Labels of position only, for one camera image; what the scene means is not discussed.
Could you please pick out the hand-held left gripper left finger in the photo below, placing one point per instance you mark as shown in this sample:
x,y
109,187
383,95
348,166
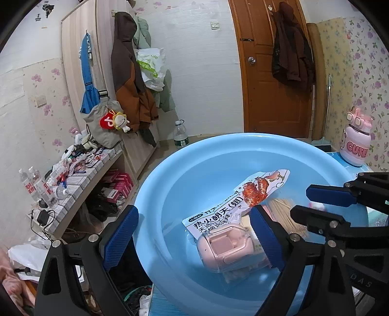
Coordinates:
x,y
120,240

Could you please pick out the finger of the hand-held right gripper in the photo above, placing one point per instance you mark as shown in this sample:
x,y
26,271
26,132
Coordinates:
x,y
331,194
319,223

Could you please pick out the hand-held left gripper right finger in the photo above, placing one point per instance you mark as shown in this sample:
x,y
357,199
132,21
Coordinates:
x,y
266,240

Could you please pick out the small pink flask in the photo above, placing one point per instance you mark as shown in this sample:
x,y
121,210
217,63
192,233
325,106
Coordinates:
x,y
221,249

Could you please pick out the spicy snack packet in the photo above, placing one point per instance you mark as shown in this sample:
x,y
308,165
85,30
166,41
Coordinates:
x,y
225,209

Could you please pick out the light blue plastic basin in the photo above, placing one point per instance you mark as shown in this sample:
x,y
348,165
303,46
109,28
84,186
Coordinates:
x,y
197,182

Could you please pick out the cotton swab packet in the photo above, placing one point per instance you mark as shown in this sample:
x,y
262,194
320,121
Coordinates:
x,y
282,212

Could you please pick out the black cloth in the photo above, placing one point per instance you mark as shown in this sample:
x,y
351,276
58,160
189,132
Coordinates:
x,y
101,208

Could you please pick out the large pink water jug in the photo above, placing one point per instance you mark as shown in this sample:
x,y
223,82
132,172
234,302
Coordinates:
x,y
354,149

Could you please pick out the scenic printed table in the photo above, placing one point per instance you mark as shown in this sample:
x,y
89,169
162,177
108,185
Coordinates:
x,y
378,218

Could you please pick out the stack of red boxes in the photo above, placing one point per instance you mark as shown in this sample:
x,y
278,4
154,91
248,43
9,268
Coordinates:
x,y
120,185

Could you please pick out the low tiled shelf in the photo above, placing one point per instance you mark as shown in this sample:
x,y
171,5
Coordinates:
x,y
76,185

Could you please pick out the black power adapter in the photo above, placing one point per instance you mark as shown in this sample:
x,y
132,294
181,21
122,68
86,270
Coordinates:
x,y
43,217

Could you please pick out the pile of shelf clutter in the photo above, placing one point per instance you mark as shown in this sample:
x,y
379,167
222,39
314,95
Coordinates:
x,y
76,164

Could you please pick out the white plastic floor bag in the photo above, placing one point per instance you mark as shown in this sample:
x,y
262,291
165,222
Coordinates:
x,y
27,255

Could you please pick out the clear bottle red label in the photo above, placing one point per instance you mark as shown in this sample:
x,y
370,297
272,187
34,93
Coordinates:
x,y
29,187
39,188

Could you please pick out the grey fabric bag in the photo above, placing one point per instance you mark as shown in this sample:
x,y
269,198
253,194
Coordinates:
x,y
100,136

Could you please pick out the pink fuzzy blanket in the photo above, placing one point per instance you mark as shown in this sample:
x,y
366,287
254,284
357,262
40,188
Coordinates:
x,y
13,279

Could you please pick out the brown wooden door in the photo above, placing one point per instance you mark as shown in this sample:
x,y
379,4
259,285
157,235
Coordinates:
x,y
264,100

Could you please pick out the red white plush doll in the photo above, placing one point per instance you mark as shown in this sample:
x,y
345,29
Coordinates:
x,y
117,121

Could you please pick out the clear water bottle green label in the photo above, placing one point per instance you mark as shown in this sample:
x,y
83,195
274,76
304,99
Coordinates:
x,y
181,136

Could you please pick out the dark brown jacket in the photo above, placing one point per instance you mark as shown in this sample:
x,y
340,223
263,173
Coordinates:
x,y
291,54

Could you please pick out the brown orange jacket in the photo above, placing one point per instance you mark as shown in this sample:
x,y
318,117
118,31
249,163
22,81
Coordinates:
x,y
127,91

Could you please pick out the pale green garment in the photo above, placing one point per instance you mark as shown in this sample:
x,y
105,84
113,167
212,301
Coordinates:
x,y
167,97

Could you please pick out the white green plastic bag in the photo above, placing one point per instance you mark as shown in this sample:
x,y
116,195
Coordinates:
x,y
152,70

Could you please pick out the light wooden wardrobe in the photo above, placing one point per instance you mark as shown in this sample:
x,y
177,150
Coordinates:
x,y
100,45

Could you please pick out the black world map decal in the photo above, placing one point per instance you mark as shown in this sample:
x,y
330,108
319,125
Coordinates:
x,y
48,6

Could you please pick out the white wall socket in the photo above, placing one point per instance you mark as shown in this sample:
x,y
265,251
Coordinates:
x,y
40,101

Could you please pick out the white light switch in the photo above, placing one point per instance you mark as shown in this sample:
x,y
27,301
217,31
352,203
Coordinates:
x,y
215,25

